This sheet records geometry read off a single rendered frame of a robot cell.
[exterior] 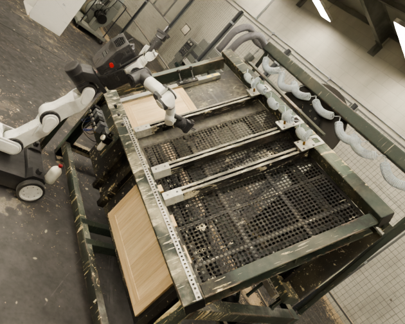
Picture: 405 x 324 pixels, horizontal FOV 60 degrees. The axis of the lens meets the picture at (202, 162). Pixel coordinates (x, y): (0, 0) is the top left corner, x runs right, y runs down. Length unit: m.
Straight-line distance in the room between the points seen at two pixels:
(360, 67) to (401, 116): 1.41
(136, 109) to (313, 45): 6.33
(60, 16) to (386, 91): 6.06
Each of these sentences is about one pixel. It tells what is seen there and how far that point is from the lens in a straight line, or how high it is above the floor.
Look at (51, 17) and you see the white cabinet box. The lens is 6.79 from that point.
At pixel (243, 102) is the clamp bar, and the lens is 2.99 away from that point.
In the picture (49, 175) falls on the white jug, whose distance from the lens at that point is 3.26.
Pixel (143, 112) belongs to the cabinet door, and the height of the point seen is 1.00.
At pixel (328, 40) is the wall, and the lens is 8.76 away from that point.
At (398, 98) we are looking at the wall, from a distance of 7.59.
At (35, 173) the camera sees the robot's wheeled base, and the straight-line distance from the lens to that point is 2.95.
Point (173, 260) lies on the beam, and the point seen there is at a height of 0.85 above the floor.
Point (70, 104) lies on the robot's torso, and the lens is 2.75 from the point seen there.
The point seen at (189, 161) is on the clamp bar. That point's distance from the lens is 2.45.
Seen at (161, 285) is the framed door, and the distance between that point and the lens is 2.39.
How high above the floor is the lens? 1.86
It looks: 16 degrees down
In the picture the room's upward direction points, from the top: 45 degrees clockwise
